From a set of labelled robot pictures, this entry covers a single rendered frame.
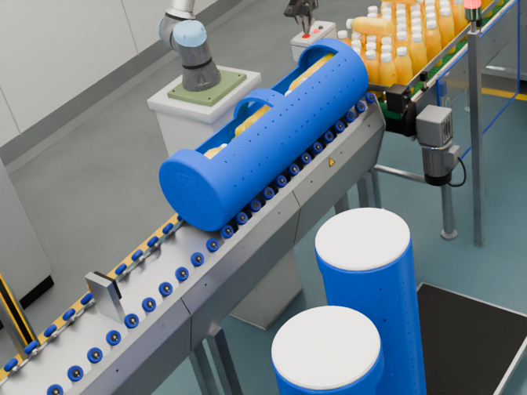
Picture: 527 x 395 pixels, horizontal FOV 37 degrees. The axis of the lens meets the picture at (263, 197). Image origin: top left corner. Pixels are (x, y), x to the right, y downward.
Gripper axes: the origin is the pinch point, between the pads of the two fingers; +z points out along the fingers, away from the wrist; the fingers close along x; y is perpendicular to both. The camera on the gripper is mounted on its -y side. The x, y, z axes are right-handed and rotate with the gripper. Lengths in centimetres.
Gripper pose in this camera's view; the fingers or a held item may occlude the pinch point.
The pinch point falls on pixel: (305, 32)
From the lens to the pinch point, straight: 337.2
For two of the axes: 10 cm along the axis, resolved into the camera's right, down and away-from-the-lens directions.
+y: 6.0, -5.6, 5.7
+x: -7.8, -2.4, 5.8
